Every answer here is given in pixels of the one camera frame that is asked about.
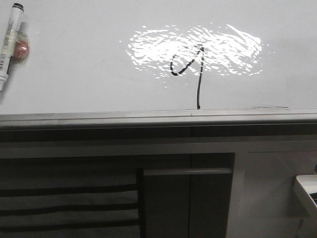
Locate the white whiteboard marker pen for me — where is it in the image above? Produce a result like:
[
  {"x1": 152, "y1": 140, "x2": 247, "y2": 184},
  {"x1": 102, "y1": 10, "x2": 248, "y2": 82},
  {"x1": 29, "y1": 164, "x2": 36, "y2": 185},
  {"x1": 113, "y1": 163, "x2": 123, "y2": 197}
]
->
[{"x1": 0, "y1": 3, "x2": 30, "y2": 91}]

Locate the grey aluminium whiteboard frame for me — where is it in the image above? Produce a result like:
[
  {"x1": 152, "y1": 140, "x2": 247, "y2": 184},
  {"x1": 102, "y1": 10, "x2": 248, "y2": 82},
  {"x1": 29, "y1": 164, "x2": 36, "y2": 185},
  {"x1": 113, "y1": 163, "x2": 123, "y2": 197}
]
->
[{"x1": 0, "y1": 108, "x2": 317, "y2": 131}]

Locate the white glossy whiteboard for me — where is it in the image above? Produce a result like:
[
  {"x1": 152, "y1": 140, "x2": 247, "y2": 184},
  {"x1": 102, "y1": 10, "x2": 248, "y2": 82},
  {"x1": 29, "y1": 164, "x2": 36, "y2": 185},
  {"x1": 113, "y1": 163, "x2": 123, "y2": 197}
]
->
[{"x1": 0, "y1": 0, "x2": 317, "y2": 114}]

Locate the dark grey cabinet panel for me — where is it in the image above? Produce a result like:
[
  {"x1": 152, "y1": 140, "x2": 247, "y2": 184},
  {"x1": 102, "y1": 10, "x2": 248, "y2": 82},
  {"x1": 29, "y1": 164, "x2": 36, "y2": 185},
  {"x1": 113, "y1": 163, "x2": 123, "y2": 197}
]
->
[{"x1": 143, "y1": 168, "x2": 232, "y2": 238}]

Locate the dark slatted chair back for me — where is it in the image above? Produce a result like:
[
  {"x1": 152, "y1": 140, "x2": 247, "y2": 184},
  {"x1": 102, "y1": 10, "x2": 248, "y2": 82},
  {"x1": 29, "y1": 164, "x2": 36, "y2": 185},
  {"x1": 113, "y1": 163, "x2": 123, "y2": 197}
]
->
[{"x1": 0, "y1": 170, "x2": 146, "y2": 238}]

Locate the white plastic tray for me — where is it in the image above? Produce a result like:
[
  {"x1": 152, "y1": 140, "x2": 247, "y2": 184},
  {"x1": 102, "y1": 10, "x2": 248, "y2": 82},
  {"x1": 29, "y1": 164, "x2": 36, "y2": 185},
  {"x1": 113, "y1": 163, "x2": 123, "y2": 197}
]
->
[{"x1": 294, "y1": 175, "x2": 317, "y2": 219}]

